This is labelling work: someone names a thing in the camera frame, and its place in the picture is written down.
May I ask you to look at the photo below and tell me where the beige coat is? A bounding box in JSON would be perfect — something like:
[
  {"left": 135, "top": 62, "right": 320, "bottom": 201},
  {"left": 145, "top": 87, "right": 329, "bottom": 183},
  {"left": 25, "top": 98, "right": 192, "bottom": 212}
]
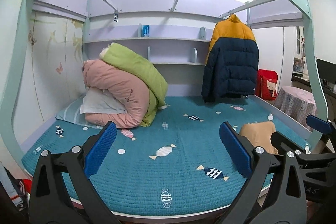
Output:
[{"left": 239, "top": 121, "right": 278, "bottom": 155}]

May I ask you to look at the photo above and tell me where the clothes pile on floor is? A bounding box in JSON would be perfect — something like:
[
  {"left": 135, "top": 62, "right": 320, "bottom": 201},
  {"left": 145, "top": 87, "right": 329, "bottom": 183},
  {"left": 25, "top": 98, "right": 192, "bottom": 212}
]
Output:
[{"left": 1, "top": 163, "right": 32, "bottom": 211}]

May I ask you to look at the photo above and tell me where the round table pink cloth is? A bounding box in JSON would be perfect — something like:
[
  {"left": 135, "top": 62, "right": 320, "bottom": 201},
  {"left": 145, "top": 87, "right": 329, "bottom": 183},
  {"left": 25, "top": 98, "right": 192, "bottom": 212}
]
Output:
[{"left": 274, "top": 86, "right": 317, "bottom": 132}]

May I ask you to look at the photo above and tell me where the striped blue pillow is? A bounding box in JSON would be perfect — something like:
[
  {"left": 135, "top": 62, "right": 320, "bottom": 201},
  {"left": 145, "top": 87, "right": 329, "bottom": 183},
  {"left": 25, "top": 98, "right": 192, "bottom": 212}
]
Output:
[{"left": 55, "top": 97, "right": 102, "bottom": 129}]

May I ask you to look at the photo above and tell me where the red cartoon bag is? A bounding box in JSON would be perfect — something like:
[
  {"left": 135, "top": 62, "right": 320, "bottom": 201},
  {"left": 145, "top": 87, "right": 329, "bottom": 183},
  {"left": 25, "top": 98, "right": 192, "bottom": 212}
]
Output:
[{"left": 255, "top": 69, "right": 278, "bottom": 101}]

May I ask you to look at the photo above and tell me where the black monitor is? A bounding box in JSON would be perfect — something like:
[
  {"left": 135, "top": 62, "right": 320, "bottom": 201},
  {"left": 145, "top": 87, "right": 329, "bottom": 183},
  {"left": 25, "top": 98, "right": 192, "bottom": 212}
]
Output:
[{"left": 317, "top": 59, "right": 336, "bottom": 89}]

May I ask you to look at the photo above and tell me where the white pillow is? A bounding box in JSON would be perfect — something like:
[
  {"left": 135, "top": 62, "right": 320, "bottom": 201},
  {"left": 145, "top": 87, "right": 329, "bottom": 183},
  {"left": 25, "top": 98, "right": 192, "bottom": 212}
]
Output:
[{"left": 80, "top": 88, "right": 127, "bottom": 114}]

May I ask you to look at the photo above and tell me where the teal candy-pattern bed cover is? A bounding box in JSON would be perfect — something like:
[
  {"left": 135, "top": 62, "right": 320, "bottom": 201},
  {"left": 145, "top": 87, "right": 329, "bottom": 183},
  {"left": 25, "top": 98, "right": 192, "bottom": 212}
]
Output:
[{"left": 20, "top": 95, "right": 312, "bottom": 217}]

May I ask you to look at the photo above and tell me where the pink quilt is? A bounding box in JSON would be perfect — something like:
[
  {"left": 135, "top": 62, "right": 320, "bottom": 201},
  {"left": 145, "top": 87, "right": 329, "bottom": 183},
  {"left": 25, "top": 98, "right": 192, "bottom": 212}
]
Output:
[{"left": 83, "top": 60, "right": 150, "bottom": 128}]

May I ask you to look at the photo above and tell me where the navy and yellow puffer jacket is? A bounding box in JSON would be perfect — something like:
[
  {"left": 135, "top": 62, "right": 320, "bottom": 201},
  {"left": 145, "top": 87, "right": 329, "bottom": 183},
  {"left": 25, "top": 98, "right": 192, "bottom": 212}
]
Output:
[{"left": 201, "top": 14, "right": 259, "bottom": 103}]

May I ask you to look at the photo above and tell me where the green quilt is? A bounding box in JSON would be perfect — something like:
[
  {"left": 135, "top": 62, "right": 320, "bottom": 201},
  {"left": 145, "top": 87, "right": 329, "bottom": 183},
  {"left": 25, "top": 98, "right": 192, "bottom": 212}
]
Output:
[{"left": 99, "top": 43, "right": 168, "bottom": 127}]

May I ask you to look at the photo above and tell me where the lavender headboard shelf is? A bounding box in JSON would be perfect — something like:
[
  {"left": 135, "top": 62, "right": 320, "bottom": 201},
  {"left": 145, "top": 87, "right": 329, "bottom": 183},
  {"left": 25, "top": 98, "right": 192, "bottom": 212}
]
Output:
[{"left": 83, "top": 12, "right": 219, "bottom": 96}]

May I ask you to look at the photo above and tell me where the blue box on shelf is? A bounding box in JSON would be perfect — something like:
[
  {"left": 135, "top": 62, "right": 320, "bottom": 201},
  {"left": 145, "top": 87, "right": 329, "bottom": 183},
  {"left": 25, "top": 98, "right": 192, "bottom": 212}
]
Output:
[{"left": 141, "top": 25, "right": 150, "bottom": 38}]

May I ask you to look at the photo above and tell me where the mint green bed frame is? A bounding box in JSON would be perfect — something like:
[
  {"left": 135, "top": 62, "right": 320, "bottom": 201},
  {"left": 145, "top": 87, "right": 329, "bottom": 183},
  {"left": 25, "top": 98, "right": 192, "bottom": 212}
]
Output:
[{"left": 1, "top": 0, "right": 328, "bottom": 177}]

